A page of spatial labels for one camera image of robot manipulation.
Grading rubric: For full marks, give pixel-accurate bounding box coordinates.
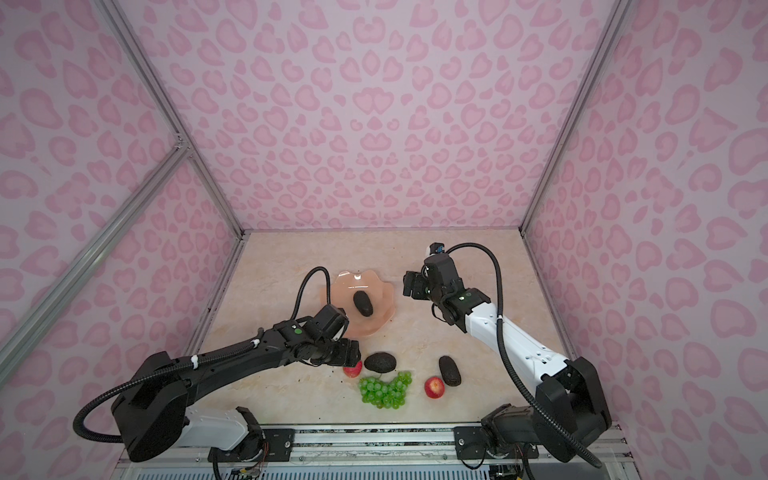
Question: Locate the red apple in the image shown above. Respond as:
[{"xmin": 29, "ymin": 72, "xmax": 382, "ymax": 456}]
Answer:
[
  {"xmin": 424, "ymin": 376, "xmax": 445, "ymax": 399},
  {"xmin": 343, "ymin": 361, "xmax": 363, "ymax": 378}
]

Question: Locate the dark avocado table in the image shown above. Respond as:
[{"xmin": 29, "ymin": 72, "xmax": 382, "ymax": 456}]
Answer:
[
  {"xmin": 363, "ymin": 352, "xmax": 397, "ymax": 374},
  {"xmin": 438, "ymin": 355, "xmax": 462, "ymax": 387}
]

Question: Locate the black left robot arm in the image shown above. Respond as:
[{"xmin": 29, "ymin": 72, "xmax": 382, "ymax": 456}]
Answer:
[{"xmin": 111, "ymin": 305, "xmax": 361, "ymax": 462}]

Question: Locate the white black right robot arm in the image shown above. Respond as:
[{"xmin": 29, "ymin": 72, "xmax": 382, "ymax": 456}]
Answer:
[{"xmin": 403, "ymin": 248, "xmax": 613, "ymax": 469}]

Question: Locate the pink scalloped fruit bowl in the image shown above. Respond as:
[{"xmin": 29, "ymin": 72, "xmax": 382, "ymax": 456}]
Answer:
[{"xmin": 331, "ymin": 270, "xmax": 395, "ymax": 340}]

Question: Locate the green grape bunch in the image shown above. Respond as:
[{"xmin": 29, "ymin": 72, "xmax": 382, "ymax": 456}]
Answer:
[{"xmin": 358, "ymin": 372, "xmax": 412, "ymax": 409}]

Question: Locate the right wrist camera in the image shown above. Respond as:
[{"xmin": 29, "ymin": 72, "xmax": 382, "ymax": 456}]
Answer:
[{"xmin": 427, "ymin": 242, "xmax": 446, "ymax": 256}]

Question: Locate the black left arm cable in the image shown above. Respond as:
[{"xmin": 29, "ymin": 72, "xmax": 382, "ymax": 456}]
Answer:
[{"xmin": 72, "ymin": 265, "xmax": 333, "ymax": 445}]

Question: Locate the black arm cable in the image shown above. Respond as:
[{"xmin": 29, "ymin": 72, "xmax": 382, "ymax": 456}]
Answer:
[
  {"xmin": 445, "ymin": 241, "xmax": 604, "ymax": 470},
  {"xmin": 72, "ymin": 265, "xmax": 333, "ymax": 445}
]

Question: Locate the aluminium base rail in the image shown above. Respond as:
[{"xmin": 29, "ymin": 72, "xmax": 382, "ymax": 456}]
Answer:
[{"xmin": 111, "ymin": 423, "xmax": 639, "ymax": 479}]

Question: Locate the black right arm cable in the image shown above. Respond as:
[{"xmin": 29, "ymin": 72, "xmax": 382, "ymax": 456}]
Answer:
[{"xmin": 445, "ymin": 241, "xmax": 604, "ymax": 470}]

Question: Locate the aluminium diagonal frame bar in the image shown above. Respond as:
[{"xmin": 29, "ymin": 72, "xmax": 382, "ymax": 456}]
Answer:
[{"xmin": 1, "ymin": 141, "xmax": 189, "ymax": 385}]

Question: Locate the aluminium corner frame post right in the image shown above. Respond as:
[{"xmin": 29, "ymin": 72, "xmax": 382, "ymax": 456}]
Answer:
[{"xmin": 519, "ymin": 0, "xmax": 636, "ymax": 239}]

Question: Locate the aluminium corner frame post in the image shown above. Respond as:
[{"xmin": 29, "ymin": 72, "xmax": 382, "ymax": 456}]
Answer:
[
  {"xmin": 519, "ymin": 0, "xmax": 636, "ymax": 239},
  {"xmin": 94, "ymin": 0, "xmax": 246, "ymax": 239}
]

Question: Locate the aluminium corner frame post left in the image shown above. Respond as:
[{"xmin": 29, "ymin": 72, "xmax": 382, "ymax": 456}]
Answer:
[{"xmin": 94, "ymin": 0, "xmax": 246, "ymax": 239}]

